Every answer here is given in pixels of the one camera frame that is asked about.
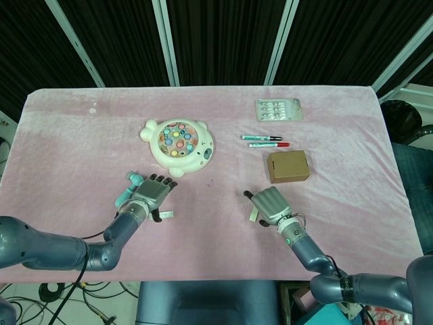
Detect red capped teal marker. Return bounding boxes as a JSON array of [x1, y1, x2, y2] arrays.
[[248, 142, 291, 149]]

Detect black cable coil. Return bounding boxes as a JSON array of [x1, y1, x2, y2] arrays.
[[38, 282, 66, 303]]

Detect blue box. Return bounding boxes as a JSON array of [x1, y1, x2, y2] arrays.
[[297, 303, 353, 325]]

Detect black round bin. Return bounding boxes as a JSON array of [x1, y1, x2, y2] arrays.
[[380, 100, 424, 144]]

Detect teal toy hammer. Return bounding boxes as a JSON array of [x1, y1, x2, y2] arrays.
[[113, 171, 145, 207]]

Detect white twin frame post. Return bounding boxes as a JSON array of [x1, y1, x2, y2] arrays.
[[151, 0, 181, 87]]

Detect dark blue robot torso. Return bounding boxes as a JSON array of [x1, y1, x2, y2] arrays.
[[136, 280, 282, 325]]

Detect dark blue chair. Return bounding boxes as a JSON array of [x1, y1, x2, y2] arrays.
[[391, 141, 433, 255]]

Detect thin right wrist wires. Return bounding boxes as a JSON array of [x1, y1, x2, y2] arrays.
[[289, 211, 310, 232]]

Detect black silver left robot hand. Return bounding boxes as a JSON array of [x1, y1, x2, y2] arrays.
[[134, 173, 179, 223]]

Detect black curtain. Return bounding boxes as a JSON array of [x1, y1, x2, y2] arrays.
[[0, 0, 433, 126]]

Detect white double frame post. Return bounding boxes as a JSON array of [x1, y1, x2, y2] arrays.
[[263, 0, 296, 86]]

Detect clear blister pack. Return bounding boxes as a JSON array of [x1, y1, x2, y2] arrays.
[[254, 97, 304, 123]]

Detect white corner frame post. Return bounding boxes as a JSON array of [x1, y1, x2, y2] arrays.
[[371, 19, 433, 100]]

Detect brown cardboard box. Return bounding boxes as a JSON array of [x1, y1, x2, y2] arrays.
[[266, 150, 311, 184]]

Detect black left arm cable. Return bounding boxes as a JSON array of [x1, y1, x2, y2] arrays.
[[47, 209, 119, 325]]

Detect slanted white frame post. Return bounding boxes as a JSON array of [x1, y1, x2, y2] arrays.
[[53, 0, 106, 88]]

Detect pink plush table cloth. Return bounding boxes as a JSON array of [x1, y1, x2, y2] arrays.
[[0, 86, 426, 284]]

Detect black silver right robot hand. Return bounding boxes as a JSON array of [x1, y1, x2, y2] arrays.
[[244, 187, 292, 226]]

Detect red white patterned cloth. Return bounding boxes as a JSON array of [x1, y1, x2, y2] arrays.
[[364, 304, 414, 325]]

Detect cream whack-a-mole toy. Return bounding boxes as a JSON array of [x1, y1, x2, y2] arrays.
[[140, 118, 217, 178]]

